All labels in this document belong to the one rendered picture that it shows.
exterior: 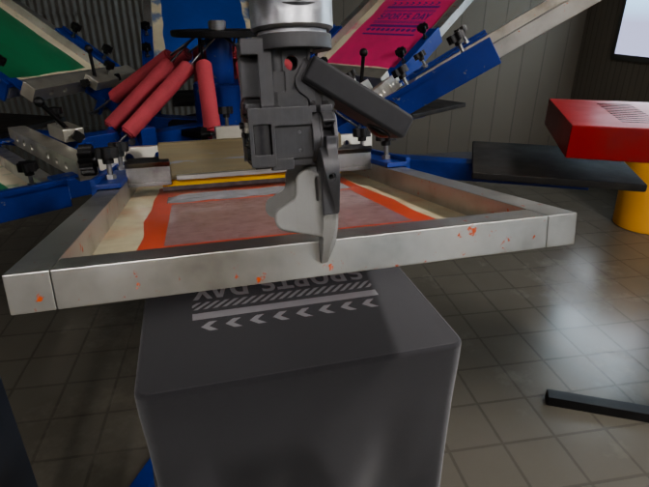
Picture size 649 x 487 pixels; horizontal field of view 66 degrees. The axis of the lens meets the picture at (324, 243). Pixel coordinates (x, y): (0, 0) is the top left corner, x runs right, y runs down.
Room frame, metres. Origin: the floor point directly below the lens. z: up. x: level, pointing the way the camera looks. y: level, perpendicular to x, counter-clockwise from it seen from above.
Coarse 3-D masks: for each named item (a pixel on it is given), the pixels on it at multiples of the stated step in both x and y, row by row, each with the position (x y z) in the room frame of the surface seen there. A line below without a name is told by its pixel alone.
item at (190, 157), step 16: (160, 144) 0.99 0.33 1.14; (176, 144) 0.99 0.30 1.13; (192, 144) 1.00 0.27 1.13; (208, 144) 1.01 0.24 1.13; (224, 144) 1.02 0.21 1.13; (240, 144) 1.02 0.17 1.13; (176, 160) 0.99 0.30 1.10; (192, 160) 0.99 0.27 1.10; (208, 160) 1.00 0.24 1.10; (224, 160) 1.01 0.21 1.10; (240, 160) 1.02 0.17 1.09; (176, 176) 0.98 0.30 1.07
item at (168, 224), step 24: (168, 192) 1.00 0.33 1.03; (192, 192) 0.98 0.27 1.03; (168, 216) 0.75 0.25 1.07; (192, 216) 0.74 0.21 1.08; (216, 216) 0.74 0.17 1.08; (240, 216) 0.73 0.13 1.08; (264, 216) 0.72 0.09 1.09; (144, 240) 0.61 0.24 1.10; (168, 240) 0.60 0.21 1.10; (192, 240) 0.60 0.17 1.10; (216, 240) 0.59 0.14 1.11
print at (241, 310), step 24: (240, 288) 0.74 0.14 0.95; (264, 288) 0.74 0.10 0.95; (288, 288) 0.74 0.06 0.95; (312, 288) 0.74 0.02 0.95; (336, 288) 0.74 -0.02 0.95; (360, 288) 0.74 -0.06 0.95; (192, 312) 0.66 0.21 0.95; (216, 312) 0.66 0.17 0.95; (240, 312) 0.66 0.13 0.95; (264, 312) 0.66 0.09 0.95; (288, 312) 0.66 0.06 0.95; (312, 312) 0.66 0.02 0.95; (336, 312) 0.66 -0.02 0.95
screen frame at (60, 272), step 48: (432, 192) 0.79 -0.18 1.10; (480, 192) 0.67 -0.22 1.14; (48, 240) 0.50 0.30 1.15; (96, 240) 0.58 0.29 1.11; (240, 240) 0.46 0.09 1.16; (288, 240) 0.46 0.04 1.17; (336, 240) 0.45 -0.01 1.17; (384, 240) 0.47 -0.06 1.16; (432, 240) 0.48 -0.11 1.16; (480, 240) 0.49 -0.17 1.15; (528, 240) 0.51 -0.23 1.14; (48, 288) 0.38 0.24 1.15; (96, 288) 0.39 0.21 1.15; (144, 288) 0.40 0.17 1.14; (192, 288) 0.41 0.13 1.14
